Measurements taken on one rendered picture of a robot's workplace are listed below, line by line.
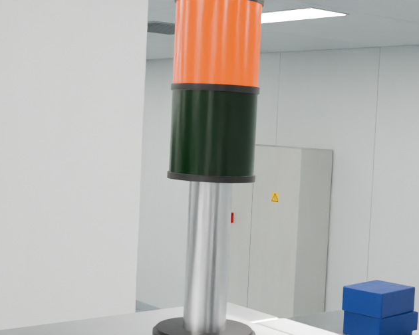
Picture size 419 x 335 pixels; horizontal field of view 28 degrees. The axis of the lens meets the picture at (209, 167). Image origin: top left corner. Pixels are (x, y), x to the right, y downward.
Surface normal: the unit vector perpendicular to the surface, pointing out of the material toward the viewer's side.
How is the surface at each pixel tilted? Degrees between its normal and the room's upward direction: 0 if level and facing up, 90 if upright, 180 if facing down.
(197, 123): 90
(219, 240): 90
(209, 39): 90
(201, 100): 90
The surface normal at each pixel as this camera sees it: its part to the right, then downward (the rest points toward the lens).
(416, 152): -0.77, 0.00
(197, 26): -0.47, 0.03
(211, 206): 0.03, 0.05
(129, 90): 0.63, 0.07
